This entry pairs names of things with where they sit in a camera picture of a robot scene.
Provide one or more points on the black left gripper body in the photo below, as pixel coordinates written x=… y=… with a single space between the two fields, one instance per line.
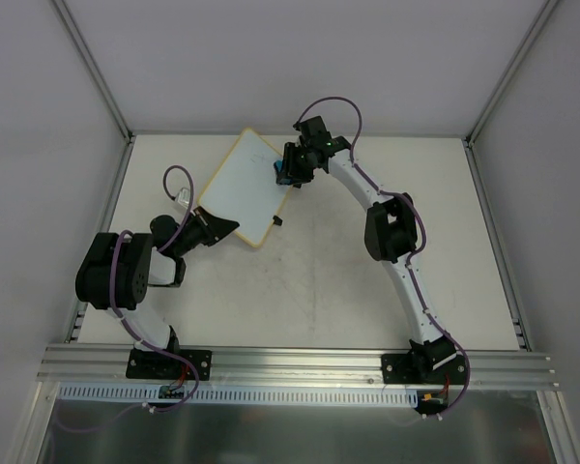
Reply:
x=206 y=227

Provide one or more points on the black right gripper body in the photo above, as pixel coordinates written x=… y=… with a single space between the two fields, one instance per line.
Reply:
x=292 y=173

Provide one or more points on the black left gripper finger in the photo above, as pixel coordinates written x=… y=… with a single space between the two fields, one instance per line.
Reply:
x=201 y=212
x=219 y=228

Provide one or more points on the yellow framed whiteboard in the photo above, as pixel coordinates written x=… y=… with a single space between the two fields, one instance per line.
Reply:
x=244 y=188

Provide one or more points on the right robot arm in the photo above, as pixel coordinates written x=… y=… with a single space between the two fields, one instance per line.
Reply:
x=394 y=235

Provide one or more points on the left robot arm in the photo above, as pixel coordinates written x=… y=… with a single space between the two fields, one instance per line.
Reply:
x=119 y=268

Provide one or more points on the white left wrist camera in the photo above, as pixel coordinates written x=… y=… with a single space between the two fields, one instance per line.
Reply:
x=183 y=198

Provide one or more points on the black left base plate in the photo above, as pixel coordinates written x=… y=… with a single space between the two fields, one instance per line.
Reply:
x=149 y=364

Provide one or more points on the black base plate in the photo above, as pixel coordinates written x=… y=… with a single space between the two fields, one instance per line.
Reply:
x=400 y=369
x=149 y=364

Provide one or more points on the white slotted cable duct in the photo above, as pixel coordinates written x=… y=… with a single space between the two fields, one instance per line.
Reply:
x=236 y=395

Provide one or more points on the aluminium front rail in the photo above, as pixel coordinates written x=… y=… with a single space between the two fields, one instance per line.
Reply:
x=298 y=368

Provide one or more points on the left aluminium frame post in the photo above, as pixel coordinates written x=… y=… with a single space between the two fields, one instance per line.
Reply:
x=84 y=53

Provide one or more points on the aluminium frame post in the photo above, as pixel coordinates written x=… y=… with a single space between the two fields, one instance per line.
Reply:
x=84 y=53
x=514 y=64

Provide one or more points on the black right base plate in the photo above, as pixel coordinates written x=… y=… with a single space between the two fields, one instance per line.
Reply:
x=400 y=369

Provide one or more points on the right aluminium frame post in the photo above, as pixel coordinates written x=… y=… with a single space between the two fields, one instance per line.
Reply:
x=514 y=64

